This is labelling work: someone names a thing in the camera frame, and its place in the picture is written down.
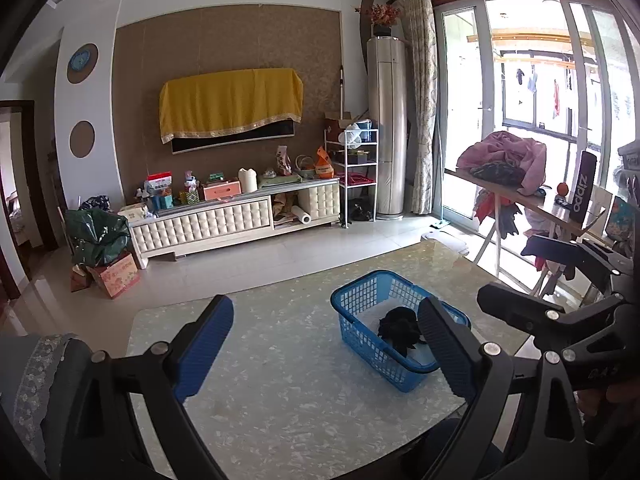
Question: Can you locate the white metal shelf rack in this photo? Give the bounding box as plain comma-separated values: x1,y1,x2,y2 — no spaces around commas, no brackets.
323,120,380,229

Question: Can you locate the red white box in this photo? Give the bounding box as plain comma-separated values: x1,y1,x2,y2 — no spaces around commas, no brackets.
144,171,172,196

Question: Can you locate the pink cardboard box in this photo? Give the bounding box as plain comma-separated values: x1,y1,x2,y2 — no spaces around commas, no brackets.
87,254,140,299

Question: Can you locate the standing air conditioner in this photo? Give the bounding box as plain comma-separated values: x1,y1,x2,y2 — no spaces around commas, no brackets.
367,36,408,218

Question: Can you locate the blue plastic laundry basket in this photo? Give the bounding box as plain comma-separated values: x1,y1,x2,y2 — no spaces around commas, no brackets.
328,268,472,394

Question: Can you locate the paper towel roll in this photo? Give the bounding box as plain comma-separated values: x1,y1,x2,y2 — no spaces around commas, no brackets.
291,206,311,224

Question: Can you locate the patterned curtain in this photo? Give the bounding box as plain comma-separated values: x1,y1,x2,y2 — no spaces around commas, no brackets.
399,0,438,216

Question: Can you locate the clothes drying rack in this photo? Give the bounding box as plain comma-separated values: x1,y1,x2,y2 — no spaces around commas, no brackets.
442,169,613,300

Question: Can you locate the white plastic jug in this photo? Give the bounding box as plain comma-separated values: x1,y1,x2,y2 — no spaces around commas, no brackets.
238,168,258,194

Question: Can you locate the yellow TV cover cloth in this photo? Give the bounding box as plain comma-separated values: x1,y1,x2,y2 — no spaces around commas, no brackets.
158,68,304,144

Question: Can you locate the pink blanket on rack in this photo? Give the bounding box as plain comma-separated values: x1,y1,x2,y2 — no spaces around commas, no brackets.
456,131,547,196

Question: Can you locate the green bag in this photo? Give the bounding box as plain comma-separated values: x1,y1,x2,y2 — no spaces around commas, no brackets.
65,208,131,268

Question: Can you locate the pink drawer box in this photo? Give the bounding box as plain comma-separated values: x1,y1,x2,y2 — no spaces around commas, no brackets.
203,181,242,202

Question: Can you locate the white tufted TV cabinet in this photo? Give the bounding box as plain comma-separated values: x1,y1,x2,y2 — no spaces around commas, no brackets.
129,178,341,268

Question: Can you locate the orange bag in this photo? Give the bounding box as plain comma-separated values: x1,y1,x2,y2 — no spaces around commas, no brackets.
314,146,334,179

